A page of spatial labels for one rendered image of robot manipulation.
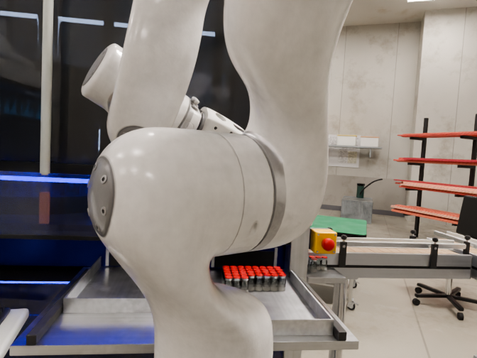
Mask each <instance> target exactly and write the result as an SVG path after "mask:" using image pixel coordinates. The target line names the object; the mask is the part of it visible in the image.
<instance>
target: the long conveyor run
mask: <svg viewBox="0 0 477 358"><path fill-rule="evenodd" d="M434 235H437V236H439V237H442V238H445V239H439V240H454V244H465V245H466V248H465V249H453V250H454V251H457V252H459V253H461V254H470V255H472V256H473V257H472V258H473V261H472V268H471V278H473V279H475V280H477V240H476V239H472V238H471V237H470V236H468V235H466V236H463V235H460V234H456V233H453V232H449V231H446V234H445V233H442V232H438V231H434Z"/></svg>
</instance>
